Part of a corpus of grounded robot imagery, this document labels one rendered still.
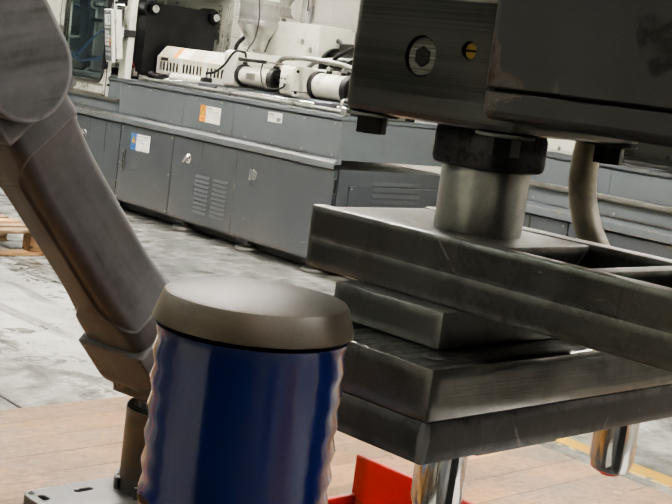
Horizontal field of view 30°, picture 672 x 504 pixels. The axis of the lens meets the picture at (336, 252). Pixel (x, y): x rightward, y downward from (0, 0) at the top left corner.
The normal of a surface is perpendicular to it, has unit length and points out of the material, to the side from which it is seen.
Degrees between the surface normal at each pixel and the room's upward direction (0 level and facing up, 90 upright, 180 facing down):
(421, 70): 90
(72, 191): 94
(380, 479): 90
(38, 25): 90
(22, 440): 0
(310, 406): 76
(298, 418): 104
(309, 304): 6
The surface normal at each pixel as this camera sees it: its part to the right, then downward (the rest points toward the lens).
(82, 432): 0.13, -0.98
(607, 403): 0.69, 0.19
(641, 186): -0.76, 0.00
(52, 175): 0.79, 0.32
